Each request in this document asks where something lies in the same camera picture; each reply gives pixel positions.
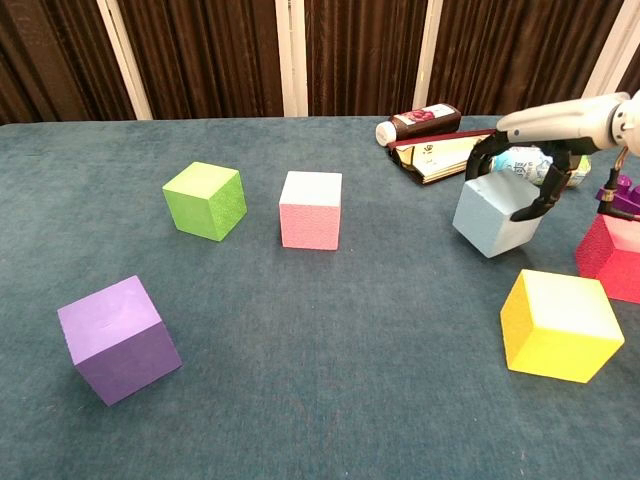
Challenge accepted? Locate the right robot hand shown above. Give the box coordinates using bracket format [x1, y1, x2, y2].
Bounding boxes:
[464, 92, 624, 223]

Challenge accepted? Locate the light blue foam cube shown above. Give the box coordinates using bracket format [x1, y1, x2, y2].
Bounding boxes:
[451, 169, 544, 259]

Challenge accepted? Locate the red foam cube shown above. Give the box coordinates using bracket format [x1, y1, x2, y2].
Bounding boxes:
[573, 212, 640, 305]

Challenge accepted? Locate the green foam cube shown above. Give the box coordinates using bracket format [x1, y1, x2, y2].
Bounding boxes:
[161, 161, 249, 244]

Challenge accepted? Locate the printed light blue drink can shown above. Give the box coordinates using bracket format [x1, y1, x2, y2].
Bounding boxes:
[487, 144, 592, 190]

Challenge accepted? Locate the purple toy brick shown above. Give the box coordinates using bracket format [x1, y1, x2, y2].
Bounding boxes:
[594, 173, 640, 220]

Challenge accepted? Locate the dark red folding fan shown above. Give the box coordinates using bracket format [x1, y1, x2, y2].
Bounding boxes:
[386, 128, 499, 187]

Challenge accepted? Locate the dark juice bottle white cap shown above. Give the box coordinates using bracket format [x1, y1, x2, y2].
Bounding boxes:
[375, 103, 463, 148]

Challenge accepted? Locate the yellow foam cube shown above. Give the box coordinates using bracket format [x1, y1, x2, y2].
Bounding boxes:
[499, 268, 626, 385]

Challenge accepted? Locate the pink foam cube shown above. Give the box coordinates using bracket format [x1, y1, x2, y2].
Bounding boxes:
[278, 170, 344, 251]

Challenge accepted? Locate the teal table cloth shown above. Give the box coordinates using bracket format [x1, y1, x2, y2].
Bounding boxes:
[0, 112, 640, 480]

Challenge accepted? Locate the dark brown pleated curtain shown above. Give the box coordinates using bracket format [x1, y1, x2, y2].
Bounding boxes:
[0, 0, 640, 126]

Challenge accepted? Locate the purple foam cube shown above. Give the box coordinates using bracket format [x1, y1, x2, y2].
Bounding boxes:
[56, 274, 183, 408]

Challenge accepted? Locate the white frame post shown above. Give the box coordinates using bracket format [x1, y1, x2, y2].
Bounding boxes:
[274, 0, 309, 118]
[579, 0, 640, 101]
[411, 0, 445, 114]
[95, 0, 154, 121]

